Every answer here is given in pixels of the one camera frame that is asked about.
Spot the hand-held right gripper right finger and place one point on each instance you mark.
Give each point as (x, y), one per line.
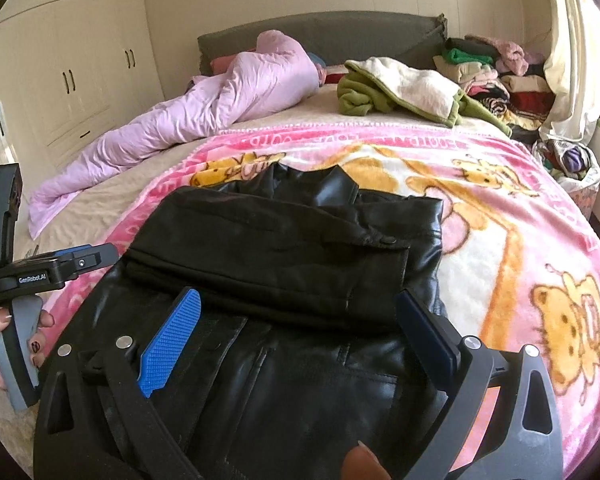
(430, 340)

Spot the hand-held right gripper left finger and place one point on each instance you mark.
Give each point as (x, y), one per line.
(170, 342)

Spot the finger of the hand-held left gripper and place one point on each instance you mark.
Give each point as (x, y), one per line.
(77, 251)
(97, 259)

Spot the black leather jacket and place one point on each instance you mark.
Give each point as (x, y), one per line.
(280, 260)

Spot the basket of crumpled clothes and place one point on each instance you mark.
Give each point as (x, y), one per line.
(575, 160)

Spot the pile of folded clothes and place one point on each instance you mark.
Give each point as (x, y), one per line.
(500, 85)

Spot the person's right hand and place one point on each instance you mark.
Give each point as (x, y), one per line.
(365, 465)

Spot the pink printed blanket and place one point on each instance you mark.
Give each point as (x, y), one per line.
(505, 240)

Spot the light pink quilt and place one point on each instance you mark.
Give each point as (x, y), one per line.
(205, 105)

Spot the cream wardrobe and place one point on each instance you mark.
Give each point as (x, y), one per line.
(80, 60)

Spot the pink pillow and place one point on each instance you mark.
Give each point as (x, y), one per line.
(230, 62)

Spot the green and white fleece blanket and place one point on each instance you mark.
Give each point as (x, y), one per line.
(405, 80)

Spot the blue cloth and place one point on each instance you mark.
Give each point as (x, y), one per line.
(317, 60)

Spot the grey padded headboard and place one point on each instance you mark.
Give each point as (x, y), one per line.
(360, 35)

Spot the cream curtain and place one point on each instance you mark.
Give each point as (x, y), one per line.
(570, 60)

